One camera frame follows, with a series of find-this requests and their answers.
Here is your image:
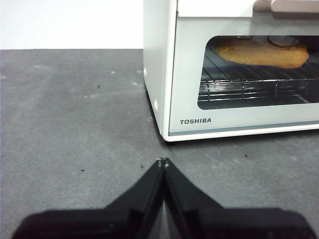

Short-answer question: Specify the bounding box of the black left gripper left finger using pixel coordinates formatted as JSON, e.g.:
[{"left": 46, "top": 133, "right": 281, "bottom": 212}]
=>
[{"left": 12, "top": 159, "right": 165, "bottom": 239}]

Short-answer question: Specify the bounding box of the cream Toshiba toaster oven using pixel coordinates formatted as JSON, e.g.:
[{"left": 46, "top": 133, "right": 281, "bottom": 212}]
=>
[{"left": 143, "top": 0, "right": 319, "bottom": 142}]

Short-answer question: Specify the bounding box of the metal wire oven rack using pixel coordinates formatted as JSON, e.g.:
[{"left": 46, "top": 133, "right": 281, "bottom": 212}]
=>
[{"left": 201, "top": 66, "right": 319, "bottom": 84}]

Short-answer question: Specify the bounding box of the glass oven door with handle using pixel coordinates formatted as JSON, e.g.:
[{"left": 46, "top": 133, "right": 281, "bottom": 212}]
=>
[{"left": 168, "top": 0, "right": 319, "bottom": 136}]

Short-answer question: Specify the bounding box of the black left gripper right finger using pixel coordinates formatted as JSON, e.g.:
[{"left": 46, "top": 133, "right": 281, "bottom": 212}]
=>
[{"left": 164, "top": 158, "right": 314, "bottom": 239}]

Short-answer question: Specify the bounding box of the yellow corn cob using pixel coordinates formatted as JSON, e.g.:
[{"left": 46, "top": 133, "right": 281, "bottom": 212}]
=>
[{"left": 214, "top": 41, "right": 310, "bottom": 69}]

